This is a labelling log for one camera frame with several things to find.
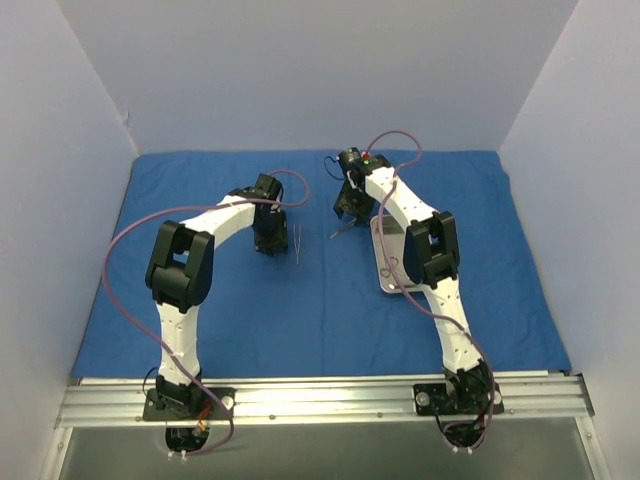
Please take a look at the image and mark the steel forceps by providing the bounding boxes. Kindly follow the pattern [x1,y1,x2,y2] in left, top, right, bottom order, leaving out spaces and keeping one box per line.
[330,219,361,239]

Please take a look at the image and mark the blue surgical drape cloth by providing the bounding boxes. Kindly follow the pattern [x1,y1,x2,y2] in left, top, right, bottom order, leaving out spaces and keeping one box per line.
[72,150,571,378]

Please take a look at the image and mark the steel instrument tray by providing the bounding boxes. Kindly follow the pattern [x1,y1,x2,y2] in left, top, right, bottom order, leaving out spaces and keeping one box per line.
[370,214,421,295]

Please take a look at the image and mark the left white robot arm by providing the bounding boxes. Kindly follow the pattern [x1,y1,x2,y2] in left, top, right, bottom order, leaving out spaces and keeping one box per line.
[145,174,288,419]

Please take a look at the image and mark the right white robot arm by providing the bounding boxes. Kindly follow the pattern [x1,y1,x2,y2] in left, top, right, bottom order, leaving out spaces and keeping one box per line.
[334,148,496,413]

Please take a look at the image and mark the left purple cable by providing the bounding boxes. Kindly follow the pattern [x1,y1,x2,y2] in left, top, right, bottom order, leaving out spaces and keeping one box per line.
[101,169,311,456]

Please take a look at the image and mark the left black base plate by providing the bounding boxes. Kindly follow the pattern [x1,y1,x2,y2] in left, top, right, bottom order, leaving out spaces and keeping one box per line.
[142,387,236,422]

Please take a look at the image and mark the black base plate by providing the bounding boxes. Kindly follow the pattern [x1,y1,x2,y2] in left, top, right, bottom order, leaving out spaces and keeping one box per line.
[412,381,490,417]
[142,387,236,422]

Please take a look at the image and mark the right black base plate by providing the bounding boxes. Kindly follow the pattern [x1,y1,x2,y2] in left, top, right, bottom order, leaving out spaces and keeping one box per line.
[412,381,490,417]

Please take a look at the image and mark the aluminium front rail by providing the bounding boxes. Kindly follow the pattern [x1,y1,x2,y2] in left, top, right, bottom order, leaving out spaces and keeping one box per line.
[56,371,594,428]

